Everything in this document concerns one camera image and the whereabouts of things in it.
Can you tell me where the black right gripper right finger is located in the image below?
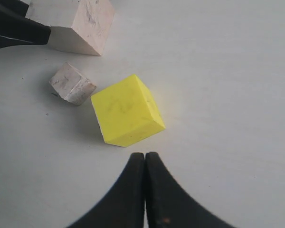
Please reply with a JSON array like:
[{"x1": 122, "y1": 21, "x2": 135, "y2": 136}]
[{"x1": 145, "y1": 152, "x2": 232, "y2": 228}]

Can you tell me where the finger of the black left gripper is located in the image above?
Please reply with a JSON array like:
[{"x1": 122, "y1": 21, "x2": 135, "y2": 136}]
[{"x1": 0, "y1": 0, "x2": 51, "y2": 49}]

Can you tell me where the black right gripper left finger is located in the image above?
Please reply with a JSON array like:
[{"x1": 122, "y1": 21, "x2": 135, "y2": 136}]
[{"x1": 70, "y1": 152, "x2": 145, "y2": 228}]

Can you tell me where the medium wooden cube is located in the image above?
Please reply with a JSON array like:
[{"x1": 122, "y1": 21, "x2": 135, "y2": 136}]
[{"x1": 49, "y1": 62, "x2": 96, "y2": 106}]

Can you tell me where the large pale wooden cube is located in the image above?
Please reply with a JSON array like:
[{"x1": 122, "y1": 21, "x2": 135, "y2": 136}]
[{"x1": 26, "y1": 0, "x2": 116, "y2": 57}]

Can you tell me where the yellow cube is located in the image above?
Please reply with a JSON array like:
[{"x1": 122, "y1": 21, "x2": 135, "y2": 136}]
[{"x1": 91, "y1": 75, "x2": 166, "y2": 147}]

